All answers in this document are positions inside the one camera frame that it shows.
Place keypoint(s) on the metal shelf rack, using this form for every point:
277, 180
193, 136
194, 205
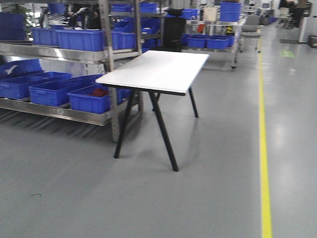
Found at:
109, 9

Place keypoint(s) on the white table with black legs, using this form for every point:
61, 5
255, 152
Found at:
156, 72

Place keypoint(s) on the black office chair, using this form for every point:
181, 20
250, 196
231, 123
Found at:
173, 30

